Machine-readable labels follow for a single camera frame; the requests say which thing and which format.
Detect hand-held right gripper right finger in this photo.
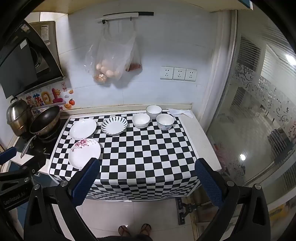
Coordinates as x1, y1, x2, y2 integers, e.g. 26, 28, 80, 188
195, 158, 273, 241

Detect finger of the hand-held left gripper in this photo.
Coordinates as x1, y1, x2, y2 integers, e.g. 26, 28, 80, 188
0, 153, 47, 181
0, 147, 17, 164

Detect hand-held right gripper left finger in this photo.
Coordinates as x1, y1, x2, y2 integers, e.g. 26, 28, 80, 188
24, 158, 101, 241

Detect dark-rimmed white bowl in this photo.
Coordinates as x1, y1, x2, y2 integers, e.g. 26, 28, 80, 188
146, 105, 163, 120

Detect black induction cooktop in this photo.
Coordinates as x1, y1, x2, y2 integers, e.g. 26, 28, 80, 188
21, 118, 70, 161

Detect floral white plate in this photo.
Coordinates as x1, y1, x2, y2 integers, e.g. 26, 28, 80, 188
68, 138, 102, 169

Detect dark floor tool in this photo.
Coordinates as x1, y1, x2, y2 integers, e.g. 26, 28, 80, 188
176, 197, 209, 225

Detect stainless steel pot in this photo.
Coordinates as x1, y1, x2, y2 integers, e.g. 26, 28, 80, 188
6, 97, 34, 137

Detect dark frying pan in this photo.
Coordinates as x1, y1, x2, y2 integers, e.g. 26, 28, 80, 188
20, 105, 61, 159

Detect plain white plate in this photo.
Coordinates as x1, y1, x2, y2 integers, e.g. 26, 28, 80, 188
69, 119, 97, 140

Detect striped white plate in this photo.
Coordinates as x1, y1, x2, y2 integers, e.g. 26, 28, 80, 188
101, 116, 128, 136

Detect black white checkered mat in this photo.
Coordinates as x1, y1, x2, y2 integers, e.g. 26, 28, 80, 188
48, 113, 201, 202

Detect yellow cardboard box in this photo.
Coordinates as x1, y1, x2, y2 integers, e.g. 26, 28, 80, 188
266, 201, 296, 223

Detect blue-patterned white bowl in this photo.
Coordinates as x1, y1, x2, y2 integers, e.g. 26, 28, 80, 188
156, 113, 175, 131

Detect white paper sheet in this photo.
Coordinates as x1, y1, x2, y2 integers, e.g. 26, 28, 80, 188
168, 108, 194, 119

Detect person's right foot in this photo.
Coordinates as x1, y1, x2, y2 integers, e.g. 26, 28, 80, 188
140, 223, 152, 236

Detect plain white bowl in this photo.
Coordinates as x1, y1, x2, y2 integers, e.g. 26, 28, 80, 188
132, 113, 151, 129

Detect glass sliding door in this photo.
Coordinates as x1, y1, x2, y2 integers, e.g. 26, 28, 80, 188
205, 9, 296, 186

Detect black range hood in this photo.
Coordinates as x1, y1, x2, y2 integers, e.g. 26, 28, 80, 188
0, 20, 65, 100

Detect clear plastic bag with eggs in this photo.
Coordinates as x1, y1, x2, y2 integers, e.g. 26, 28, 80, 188
84, 23, 137, 88

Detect plastic bag with red contents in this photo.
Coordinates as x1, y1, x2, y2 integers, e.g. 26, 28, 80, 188
126, 42, 142, 72

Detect colourful wall stickers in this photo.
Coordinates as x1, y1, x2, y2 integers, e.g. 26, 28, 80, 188
20, 81, 77, 112

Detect white wall socket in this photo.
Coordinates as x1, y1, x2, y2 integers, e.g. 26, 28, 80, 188
173, 67, 186, 81
185, 69, 198, 82
160, 66, 174, 80

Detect wall hook rail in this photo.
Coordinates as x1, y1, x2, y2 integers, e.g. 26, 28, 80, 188
96, 11, 154, 24

